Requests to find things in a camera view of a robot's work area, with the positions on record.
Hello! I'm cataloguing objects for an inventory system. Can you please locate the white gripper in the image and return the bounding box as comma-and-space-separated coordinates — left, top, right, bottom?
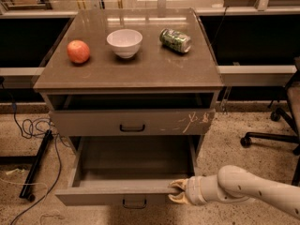
168, 176, 214, 205

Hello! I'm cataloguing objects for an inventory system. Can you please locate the grey drawer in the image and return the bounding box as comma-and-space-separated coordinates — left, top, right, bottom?
50, 94, 216, 137
56, 135, 202, 209

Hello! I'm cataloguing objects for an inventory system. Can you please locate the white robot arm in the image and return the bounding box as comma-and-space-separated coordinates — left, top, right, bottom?
169, 165, 300, 218

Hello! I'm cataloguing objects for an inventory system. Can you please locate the grey drawer cabinet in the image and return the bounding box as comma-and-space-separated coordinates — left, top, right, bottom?
33, 7, 225, 155

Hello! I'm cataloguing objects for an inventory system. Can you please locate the black stand leg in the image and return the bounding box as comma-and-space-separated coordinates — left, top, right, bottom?
0, 129, 53, 202

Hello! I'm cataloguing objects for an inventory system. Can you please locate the green soda can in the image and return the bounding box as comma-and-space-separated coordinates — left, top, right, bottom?
159, 28, 191, 53

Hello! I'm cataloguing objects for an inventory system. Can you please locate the white bowl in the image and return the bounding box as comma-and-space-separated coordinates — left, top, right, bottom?
107, 29, 143, 59

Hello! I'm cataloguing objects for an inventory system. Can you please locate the red apple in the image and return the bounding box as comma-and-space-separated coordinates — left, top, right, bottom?
67, 40, 90, 64

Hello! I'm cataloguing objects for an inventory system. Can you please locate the blue cable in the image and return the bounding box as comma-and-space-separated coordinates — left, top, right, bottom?
0, 78, 70, 225

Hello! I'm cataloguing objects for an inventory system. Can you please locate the white cable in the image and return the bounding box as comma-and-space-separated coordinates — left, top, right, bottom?
0, 167, 65, 225

